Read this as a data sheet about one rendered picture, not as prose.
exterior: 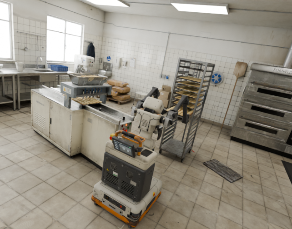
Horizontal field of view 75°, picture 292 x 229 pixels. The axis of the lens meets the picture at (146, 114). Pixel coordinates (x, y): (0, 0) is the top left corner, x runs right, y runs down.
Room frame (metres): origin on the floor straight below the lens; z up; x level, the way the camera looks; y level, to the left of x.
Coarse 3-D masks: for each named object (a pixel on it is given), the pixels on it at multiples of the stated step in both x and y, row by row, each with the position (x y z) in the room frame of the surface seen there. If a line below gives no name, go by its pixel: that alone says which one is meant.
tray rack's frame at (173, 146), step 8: (208, 64) 3.12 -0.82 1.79; (200, 72) 3.72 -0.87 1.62; (208, 88) 3.60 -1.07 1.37; (200, 112) 3.61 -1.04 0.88; (168, 144) 3.46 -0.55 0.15; (176, 144) 3.53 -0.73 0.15; (184, 144) 3.60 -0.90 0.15; (192, 144) 3.60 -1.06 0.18; (168, 152) 3.18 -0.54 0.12; (176, 152) 3.19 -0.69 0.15
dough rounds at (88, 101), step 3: (87, 96) 3.15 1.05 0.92; (72, 99) 2.86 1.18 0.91; (75, 99) 2.84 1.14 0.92; (78, 99) 2.88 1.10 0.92; (81, 99) 2.93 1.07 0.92; (84, 99) 2.93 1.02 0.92; (87, 99) 2.97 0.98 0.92; (90, 99) 3.00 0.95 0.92; (93, 99) 3.05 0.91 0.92; (78, 102) 2.76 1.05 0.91; (81, 102) 2.74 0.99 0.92; (84, 102) 2.78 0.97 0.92; (87, 102) 2.79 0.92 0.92; (90, 102) 2.82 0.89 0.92; (93, 102) 2.85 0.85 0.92; (96, 102) 2.90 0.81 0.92; (99, 102) 2.96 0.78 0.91
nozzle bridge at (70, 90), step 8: (64, 88) 2.66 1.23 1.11; (72, 88) 2.56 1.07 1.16; (80, 88) 2.62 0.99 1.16; (88, 88) 2.84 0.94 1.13; (96, 88) 2.98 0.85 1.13; (104, 88) 3.11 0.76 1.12; (64, 96) 2.66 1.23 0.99; (72, 96) 2.55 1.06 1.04; (80, 96) 2.67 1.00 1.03; (104, 96) 3.17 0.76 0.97; (64, 104) 2.66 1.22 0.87
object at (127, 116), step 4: (96, 104) 2.99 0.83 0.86; (100, 104) 2.94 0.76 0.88; (104, 108) 2.88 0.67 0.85; (108, 108) 2.83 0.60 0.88; (112, 108) 2.80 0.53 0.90; (116, 112) 2.73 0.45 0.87; (120, 112) 2.69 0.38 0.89; (128, 116) 2.60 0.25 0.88; (132, 116) 2.58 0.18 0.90; (132, 120) 2.55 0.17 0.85
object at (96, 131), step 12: (84, 120) 2.68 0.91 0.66; (96, 120) 2.53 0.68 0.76; (108, 120) 2.41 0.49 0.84; (84, 132) 2.67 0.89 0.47; (96, 132) 2.51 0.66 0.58; (108, 132) 2.38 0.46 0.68; (84, 144) 2.65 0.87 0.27; (96, 144) 2.50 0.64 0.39; (84, 156) 2.69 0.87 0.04; (96, 156) 2.49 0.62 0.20
